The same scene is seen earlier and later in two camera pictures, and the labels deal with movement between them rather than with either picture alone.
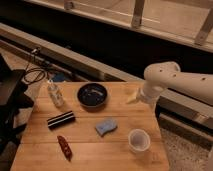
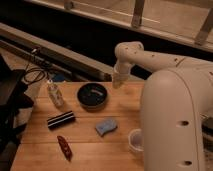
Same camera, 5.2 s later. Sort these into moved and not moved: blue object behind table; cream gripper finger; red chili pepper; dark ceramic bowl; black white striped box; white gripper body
Moved: white gripper body; cream gripper finger
Not moved: red chili pepper; blue object behind table; dark ceramic bowl; black white striped box
